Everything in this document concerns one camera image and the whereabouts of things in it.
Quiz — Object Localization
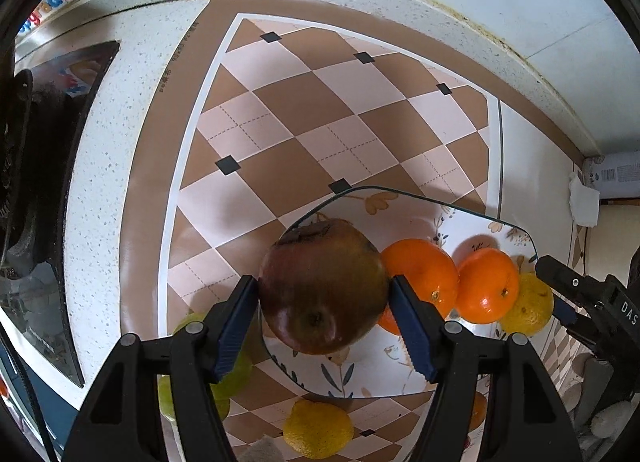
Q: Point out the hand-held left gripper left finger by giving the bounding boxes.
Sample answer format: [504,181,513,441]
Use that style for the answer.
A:
[62,274,261,462]

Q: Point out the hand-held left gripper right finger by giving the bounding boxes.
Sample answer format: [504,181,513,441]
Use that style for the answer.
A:
[389,274,583,462]

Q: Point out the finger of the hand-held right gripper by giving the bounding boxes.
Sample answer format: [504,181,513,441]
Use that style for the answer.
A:
[535,254,608,295]
[551,294,608,355]

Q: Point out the green apple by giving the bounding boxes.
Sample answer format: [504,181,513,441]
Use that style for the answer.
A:
[172,312,253,400]
[157,374,231,425]

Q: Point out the dark red apple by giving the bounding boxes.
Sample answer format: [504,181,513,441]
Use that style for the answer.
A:
[258,218,390,355]

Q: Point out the dark reddish orange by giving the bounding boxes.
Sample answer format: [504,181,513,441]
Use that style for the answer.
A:
[467,391,488,430]

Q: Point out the floral white plate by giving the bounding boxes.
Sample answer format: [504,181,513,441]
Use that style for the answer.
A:
[260,186,540,400]

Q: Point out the small yellow lemon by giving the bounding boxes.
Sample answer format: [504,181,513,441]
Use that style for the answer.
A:
[283,399,355,460]

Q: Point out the large yellow lemon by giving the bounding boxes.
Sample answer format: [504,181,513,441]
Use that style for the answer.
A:
[499,272,555,337]

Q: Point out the bright orange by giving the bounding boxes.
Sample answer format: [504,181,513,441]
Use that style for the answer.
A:
[452,248,521,325]
[377,239,460,335]

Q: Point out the white crumpled tissue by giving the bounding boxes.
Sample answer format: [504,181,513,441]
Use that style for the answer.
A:
[568,169,601,229]

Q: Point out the grey spray can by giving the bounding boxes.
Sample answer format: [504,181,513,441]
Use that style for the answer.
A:
[582,152,640,200]

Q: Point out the black glass cooktop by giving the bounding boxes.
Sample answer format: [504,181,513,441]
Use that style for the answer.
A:
[0,39,122,388]

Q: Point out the brown checkered table mat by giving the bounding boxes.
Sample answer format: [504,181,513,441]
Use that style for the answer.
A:
[122,0,601,462]

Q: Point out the black wok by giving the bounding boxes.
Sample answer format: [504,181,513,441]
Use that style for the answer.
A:
[0,67,76,273]

